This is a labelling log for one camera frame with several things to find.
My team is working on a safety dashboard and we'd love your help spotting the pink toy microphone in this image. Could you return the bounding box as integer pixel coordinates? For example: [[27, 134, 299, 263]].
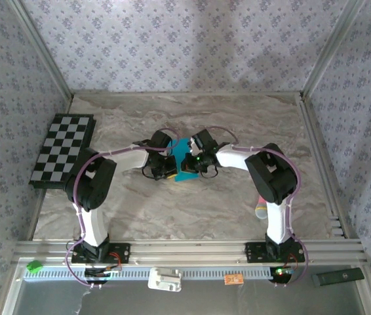
[[254, 196, 268, 220]]

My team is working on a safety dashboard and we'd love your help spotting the black white chessboard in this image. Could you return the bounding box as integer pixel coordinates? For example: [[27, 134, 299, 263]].
[[29, 113, 97, 190]]

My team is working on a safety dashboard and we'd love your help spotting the small green block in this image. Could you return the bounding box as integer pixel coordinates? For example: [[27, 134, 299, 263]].
[[26, 260, 45, 274]]

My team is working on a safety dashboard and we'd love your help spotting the long black bar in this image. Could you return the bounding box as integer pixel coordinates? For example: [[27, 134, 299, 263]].
[[311, 267, 366, 288]]

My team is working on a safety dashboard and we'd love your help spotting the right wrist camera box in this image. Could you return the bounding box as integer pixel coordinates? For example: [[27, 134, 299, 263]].
[[188, 129, 221, 154]]

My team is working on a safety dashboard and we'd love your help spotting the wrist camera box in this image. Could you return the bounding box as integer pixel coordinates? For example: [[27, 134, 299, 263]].
[[188, 129, 221, 154], [150, 130, 174, 151]]

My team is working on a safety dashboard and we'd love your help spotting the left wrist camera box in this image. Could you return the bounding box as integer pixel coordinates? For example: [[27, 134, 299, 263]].
[[150, 130, 174, 151]]

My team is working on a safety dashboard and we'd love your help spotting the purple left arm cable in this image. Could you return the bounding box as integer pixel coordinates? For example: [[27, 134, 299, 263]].
[[64, 127, 180, 289]]

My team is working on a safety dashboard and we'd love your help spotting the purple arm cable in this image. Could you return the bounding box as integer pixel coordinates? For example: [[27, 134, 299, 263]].
[[206, 126, 310, 289], [64, 127, 180, 289]]

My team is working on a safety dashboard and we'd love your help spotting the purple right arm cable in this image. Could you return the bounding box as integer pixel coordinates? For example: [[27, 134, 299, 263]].
[[206, 126, 310, 289]]

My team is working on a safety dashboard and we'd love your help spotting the aluminium mounting rail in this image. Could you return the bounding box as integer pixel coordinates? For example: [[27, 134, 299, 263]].
[[12, 238, 368, 267]]

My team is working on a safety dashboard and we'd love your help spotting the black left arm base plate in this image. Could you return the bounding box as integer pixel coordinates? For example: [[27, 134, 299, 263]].
[[71, 241, 131, 264]]

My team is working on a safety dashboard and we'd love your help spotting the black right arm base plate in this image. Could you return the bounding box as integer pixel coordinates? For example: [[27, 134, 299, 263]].
[[244, 241, 306, 264]]

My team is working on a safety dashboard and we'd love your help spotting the grey slotted cable duct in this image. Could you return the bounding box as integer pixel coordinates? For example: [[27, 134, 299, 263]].
[[24, 264, 280, 282]]

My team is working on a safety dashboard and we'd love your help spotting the white plastic bracket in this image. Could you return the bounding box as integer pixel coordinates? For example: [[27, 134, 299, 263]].
[[147, 267, 183, 293]]

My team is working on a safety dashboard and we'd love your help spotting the aluminium table side rail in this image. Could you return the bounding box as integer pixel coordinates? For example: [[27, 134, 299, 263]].
[[298, 93, 352, 240]]

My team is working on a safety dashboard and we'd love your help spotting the aluminium frame post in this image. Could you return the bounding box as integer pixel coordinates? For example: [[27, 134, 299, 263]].
[[302, 0, 367, 99], [8, 0, 75, 101]]

